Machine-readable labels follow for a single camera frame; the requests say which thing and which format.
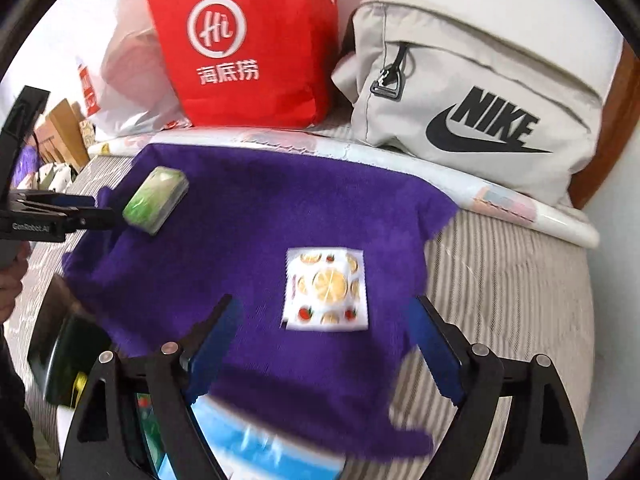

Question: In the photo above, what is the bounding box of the black case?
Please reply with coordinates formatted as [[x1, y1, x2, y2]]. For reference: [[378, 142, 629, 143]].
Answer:
[[27, 310, 113, 408]]

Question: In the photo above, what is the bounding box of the person's left hand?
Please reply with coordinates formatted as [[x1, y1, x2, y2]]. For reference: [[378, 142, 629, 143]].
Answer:
[[0, 258, 26, 323]]

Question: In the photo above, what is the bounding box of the orange-print tissue pack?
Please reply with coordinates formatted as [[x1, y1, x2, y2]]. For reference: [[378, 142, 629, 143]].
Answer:
[[281, 246, 371, 332]]

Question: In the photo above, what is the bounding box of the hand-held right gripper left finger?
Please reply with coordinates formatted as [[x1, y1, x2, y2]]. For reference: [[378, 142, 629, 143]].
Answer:
[[60, 294, 246, 480]]

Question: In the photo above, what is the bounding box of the white plush toy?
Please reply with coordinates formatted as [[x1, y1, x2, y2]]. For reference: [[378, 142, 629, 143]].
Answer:
[[39, 162, 77, 192]]

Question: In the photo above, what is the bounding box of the green tissue pack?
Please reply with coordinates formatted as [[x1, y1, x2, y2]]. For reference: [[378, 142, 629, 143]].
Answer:
[[122, 166, 190, 235]]

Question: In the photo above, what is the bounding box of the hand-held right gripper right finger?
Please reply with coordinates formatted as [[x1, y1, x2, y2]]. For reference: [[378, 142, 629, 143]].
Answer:
[[406, 295, 588, 480]]

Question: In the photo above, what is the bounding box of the light wooden furniture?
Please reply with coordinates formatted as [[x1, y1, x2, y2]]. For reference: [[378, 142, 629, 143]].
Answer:
[[35, 99, 92, 172]]

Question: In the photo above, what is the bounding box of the blue tissue pack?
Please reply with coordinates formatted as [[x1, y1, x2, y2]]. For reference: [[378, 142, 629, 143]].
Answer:
[[190, 395, 347, 480]]

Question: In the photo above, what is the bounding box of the rolled white printed mat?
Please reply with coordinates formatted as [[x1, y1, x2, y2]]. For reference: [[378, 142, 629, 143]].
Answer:
[[90, 127, 601, 248]]

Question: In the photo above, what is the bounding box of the striped bed sheet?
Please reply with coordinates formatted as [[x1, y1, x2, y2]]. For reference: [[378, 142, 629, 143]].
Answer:
[[25, 155, 596, 480]]

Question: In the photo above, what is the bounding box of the beige zipped bag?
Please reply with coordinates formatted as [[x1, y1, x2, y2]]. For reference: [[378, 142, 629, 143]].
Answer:
[[331, 0, 626, 207]]

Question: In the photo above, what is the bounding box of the brown wooden headboard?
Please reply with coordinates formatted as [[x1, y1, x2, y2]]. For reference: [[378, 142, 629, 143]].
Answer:
[[570, 42, 640, 211]]

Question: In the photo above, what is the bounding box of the white plastic shopping bag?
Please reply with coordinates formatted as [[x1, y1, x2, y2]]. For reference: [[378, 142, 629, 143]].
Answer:
[[75, 0, 193, 137]]

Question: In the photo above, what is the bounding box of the purple towel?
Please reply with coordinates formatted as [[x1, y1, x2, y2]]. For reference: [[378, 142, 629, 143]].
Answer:
[[62, 142, 458, 461]]

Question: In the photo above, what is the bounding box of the purple hat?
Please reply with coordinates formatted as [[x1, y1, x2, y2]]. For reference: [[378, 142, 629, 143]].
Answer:
[[17, 149, 42, 188]]

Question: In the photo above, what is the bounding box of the green snack packet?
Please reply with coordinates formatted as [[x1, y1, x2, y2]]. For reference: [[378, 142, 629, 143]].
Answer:
[[135, 392, 166, 476]]

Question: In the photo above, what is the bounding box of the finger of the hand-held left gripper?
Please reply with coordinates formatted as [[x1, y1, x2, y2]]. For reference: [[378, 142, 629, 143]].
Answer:
[[50, 193, 97, 209], [65, 207, 126, 232]]

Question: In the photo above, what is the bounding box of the red paper bag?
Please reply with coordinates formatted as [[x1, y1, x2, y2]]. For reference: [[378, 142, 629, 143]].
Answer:
[[144, 0, 341, 130]]

